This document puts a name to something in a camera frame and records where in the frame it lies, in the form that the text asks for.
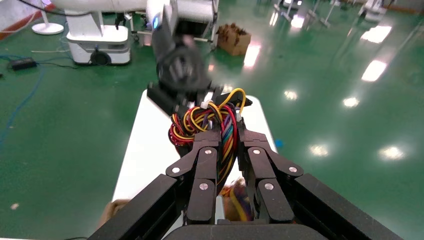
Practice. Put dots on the blue floor tape piece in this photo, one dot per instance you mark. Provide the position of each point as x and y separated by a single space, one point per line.
279 143

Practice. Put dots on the black power strip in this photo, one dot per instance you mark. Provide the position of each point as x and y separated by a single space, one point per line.
22 63

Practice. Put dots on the metal shelf cart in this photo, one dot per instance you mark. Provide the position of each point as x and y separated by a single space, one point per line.
198 11

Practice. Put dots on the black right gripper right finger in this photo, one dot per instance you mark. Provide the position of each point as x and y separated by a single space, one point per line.
261 165

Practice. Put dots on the cardboard box on floor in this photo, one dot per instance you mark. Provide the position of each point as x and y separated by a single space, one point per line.
233 43

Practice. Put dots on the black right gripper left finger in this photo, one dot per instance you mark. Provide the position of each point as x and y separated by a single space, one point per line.
205 165

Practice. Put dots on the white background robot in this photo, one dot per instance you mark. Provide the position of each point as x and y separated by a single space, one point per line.
372 13

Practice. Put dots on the brown cardboard divider box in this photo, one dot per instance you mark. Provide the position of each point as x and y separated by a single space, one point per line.
112 208

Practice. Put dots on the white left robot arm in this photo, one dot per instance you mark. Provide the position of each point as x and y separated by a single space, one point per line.
99 4

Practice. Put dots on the white standing fan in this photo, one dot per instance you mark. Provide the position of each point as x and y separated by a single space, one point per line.
48 28

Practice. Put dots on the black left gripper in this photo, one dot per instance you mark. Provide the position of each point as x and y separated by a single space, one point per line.
180 66

